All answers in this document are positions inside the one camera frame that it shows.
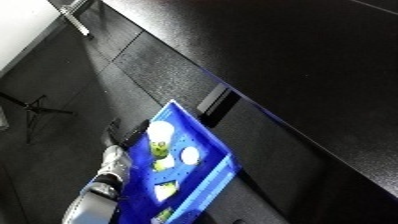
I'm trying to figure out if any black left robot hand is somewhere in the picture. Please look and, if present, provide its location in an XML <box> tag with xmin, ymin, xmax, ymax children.
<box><xmin>103</xmin><ymin>118</ymin><xmax>153</xmax><ymax>150</ymax></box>

